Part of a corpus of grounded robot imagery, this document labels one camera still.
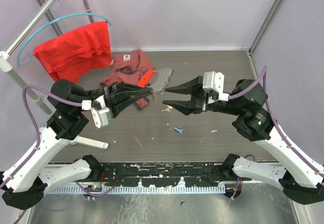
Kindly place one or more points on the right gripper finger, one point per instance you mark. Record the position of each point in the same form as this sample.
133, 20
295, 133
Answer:
189, 88
184, 107

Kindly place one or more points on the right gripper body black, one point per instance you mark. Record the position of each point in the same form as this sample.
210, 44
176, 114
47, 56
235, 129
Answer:
203, 96

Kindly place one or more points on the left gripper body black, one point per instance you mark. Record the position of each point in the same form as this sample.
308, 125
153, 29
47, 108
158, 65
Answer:
108, 94

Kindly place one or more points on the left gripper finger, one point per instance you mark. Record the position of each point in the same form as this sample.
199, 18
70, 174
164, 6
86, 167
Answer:
126, 91
139, 104

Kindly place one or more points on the blue tag key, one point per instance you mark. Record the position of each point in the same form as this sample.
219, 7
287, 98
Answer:
179, 130

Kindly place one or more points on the metal key organizer red handle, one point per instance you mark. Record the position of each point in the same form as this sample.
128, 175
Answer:
156, 79

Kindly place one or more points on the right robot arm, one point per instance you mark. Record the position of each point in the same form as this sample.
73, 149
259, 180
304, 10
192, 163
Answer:
298, 176

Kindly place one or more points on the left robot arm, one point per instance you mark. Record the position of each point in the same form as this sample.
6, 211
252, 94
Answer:
26, 182

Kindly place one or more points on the dusty red shirt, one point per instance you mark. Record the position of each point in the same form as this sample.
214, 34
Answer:
129, 68

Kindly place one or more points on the bright red cloth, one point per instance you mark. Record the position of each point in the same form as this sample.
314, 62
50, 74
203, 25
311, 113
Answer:
76, 52

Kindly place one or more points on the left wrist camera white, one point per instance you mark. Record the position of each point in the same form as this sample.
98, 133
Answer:
100, 112

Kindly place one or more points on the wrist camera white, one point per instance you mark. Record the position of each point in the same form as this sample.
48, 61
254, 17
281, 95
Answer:
213, 85
100, 112

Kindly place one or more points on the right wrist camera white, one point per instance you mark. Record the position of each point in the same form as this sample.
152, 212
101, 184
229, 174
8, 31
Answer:
213, 85

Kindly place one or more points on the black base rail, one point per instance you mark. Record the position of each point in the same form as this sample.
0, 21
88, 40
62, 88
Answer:
163, 174

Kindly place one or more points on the grey slotted cable duct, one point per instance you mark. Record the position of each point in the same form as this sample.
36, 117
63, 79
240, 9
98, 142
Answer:
179, 189

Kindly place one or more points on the aluminium frame post right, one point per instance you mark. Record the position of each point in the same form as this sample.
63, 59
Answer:
269, 17

